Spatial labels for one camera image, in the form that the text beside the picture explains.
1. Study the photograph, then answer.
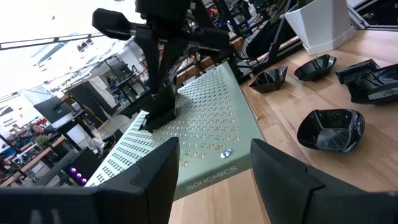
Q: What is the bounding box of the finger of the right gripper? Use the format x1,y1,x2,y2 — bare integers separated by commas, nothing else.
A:
161,42,189,94
136,32,162,94

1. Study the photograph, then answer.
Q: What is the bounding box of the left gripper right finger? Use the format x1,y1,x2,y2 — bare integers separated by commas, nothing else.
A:
250,139,398,224

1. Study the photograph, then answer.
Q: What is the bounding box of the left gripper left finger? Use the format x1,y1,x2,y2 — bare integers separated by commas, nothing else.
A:
0,136,180,224

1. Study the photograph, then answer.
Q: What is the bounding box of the black wavy square plate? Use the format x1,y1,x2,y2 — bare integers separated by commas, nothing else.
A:
139,81,178,134
347,63,398,105
296,108,366,154

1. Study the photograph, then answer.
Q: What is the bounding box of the black leaf shaped plate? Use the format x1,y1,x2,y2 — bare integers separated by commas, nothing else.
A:
248,65,289,95

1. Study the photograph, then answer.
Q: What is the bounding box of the black oval plate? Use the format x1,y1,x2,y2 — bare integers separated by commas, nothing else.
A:
294,54,338,82

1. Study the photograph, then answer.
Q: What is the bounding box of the small black square plate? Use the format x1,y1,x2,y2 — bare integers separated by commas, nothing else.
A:
335,58,382,85

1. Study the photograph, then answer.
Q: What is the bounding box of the black computer with purple lights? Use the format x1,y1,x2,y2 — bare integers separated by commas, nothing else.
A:
62,146,105,187

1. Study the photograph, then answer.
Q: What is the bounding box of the mint green perforated metal shelf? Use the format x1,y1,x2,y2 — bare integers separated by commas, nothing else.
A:
84,61,266,202

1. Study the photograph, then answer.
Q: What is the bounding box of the long ceiling light bar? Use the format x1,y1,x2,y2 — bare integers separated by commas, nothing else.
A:
0,32,105,50

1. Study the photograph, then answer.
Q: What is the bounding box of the wooden desk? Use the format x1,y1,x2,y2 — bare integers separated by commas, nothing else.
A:
0,135,68,187

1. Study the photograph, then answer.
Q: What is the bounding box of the small green potted plant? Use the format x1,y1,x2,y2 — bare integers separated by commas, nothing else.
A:
35,134,50,149

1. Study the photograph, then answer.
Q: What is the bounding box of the black computer monitor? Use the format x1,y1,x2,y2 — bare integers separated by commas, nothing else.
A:
33,95,73,124

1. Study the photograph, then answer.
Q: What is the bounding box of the person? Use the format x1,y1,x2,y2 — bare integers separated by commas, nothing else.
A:
29,123,47,138

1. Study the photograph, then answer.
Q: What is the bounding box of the white hexagonal planter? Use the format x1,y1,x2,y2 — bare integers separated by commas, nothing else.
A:
284,0,357,56

